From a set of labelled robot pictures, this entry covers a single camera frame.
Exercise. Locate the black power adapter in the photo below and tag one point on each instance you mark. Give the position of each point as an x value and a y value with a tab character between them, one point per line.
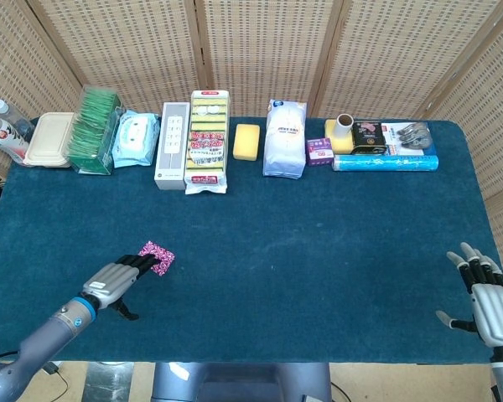
50	368

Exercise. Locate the beige lunch box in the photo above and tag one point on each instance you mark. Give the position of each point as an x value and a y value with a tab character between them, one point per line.
50	138

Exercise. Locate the blue cling film roll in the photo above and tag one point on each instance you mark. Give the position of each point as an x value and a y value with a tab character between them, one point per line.
385	162

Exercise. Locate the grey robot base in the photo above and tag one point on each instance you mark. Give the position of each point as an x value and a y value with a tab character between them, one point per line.
234	381

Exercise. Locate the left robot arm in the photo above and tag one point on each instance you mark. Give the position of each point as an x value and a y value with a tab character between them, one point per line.
46	331

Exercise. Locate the light blue wet wipes pack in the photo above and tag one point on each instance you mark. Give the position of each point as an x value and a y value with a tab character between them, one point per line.
134	138

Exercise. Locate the white paper bag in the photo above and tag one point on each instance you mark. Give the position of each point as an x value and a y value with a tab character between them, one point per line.
283	142

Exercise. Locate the clear bottle white cap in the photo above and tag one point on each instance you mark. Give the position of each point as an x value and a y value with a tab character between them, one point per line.
8	113

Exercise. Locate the white lint roller roll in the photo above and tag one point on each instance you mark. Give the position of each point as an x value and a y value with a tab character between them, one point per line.
343	127

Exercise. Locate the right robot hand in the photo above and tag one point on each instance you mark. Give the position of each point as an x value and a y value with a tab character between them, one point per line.
494	310

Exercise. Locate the dark blue table cloth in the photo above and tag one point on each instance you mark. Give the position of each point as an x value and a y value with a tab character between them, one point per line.
276	251

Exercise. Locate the shiny metal table leg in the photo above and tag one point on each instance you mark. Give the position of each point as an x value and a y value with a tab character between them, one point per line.
109	383

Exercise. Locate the small purple box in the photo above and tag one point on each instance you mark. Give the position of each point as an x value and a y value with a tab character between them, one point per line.
318	153

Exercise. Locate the white labelled drink bottle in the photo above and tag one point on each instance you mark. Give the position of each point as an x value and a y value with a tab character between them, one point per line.
4	138

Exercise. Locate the pink patterned card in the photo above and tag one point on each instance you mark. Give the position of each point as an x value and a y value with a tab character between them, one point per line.
166	260

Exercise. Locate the clear box green tea bags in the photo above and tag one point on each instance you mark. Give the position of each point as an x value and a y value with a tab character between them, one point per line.
92	130

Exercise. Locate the black tin can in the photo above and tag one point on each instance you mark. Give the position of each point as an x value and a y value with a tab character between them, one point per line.
369	138

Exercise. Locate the white power strip box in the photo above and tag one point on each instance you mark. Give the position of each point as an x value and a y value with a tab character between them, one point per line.
172	142

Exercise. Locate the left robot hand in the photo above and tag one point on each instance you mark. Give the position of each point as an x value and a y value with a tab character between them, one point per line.
109	280

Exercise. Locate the yellow sponge multipack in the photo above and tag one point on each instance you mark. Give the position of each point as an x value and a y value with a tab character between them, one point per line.
205	142

